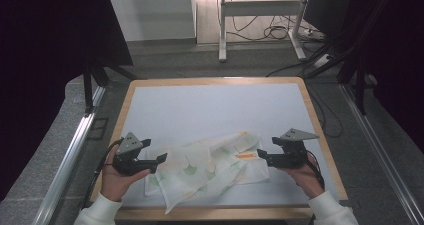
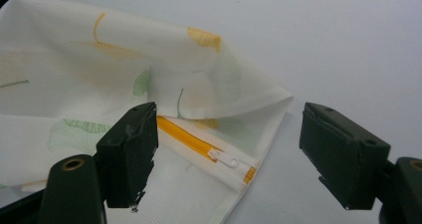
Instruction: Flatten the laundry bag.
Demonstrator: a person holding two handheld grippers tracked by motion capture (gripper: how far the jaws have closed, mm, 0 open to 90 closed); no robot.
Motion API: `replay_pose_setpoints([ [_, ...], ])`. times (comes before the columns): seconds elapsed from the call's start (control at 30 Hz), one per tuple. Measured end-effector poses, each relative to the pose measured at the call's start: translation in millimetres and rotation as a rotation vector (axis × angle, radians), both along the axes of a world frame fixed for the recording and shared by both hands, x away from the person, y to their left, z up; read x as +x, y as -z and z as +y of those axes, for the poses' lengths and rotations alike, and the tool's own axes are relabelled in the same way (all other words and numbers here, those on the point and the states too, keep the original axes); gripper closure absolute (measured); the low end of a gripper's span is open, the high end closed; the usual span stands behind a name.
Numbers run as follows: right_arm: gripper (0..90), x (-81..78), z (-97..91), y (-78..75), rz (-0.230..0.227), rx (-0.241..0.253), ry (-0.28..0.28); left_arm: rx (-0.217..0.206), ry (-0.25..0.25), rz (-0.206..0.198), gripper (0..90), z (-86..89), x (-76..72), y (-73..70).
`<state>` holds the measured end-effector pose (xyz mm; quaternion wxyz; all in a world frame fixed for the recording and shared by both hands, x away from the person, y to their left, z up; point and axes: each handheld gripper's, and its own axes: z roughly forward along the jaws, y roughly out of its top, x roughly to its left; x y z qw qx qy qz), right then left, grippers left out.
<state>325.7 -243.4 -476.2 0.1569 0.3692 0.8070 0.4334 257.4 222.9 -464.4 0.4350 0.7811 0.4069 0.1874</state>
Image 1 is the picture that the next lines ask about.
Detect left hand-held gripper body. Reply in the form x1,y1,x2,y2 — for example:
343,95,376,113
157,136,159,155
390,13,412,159
111,131,158,177

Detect black floor cables tangle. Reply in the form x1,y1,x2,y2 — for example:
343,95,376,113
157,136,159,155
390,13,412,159
229,14,322,43

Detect white metal desk frame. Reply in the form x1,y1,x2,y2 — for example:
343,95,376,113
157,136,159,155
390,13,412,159
218,0,313,63

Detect aluminium floor rail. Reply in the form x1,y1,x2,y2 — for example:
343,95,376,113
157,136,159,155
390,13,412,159
32,84,108,225
338,83,424,225

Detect white power strip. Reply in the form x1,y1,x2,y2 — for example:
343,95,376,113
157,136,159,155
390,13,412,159
313,53,335,69

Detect white leaf-print cloth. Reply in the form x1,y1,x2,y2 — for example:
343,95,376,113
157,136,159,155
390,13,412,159
143,130,271,215

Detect black metal stand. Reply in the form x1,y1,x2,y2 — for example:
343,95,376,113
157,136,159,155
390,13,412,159
81,63,143,115
302,0,398,117

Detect person's right hand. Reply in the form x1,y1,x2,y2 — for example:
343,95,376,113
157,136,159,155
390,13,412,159
285,151,325,200

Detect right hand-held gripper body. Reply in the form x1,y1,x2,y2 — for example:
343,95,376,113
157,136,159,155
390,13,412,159
266,128,320,170

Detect person's left hand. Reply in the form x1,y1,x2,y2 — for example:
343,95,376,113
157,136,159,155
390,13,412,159
99,147,152,203

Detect white cabinet panel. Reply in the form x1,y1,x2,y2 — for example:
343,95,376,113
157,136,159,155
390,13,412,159
108,0,198,43

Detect pale blue table mat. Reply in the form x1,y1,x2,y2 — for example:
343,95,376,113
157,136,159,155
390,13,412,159
111,82,340,209

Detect small black floor plate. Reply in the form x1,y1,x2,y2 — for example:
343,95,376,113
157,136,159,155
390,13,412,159
87,117,110,141

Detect long black floor cable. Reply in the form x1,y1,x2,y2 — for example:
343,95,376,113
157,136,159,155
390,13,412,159
265,60,345,139

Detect right hand-held gripper black cable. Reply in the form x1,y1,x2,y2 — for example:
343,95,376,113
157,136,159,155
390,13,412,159
301,149,326,191

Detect black curtain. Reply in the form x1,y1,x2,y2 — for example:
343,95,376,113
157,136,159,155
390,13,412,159
0,0,135,203
333,0,424,154

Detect wooden table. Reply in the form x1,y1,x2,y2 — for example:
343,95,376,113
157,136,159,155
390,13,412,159
89,76,350,222

